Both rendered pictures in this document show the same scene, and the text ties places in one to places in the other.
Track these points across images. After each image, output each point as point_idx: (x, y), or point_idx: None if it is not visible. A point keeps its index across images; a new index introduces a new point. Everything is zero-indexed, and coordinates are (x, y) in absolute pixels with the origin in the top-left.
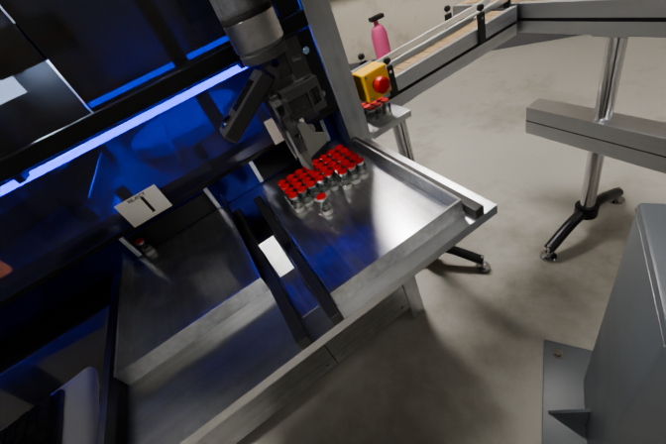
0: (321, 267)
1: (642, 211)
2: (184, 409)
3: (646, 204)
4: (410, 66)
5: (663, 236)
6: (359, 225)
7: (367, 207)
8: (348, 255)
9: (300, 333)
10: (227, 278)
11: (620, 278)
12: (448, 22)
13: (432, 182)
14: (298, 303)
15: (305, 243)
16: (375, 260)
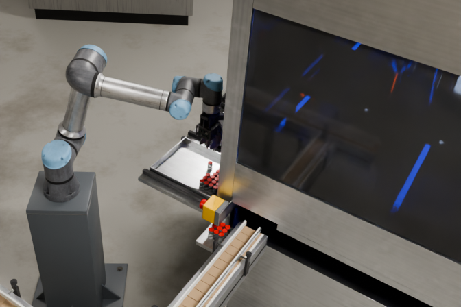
0: (197, 151)
1: (86, 207)
2: None
3: (84, 210)
4: (205, 264)
5: (84, 198)
6: (191, 166)
7: (191, 173)
8: (189, 155)
9: (190, 131)
10: None
11: (91, 234)
12: None
13: (162, 173)
14: (199, 141)
15: (211, 157)
16: (174, 146)
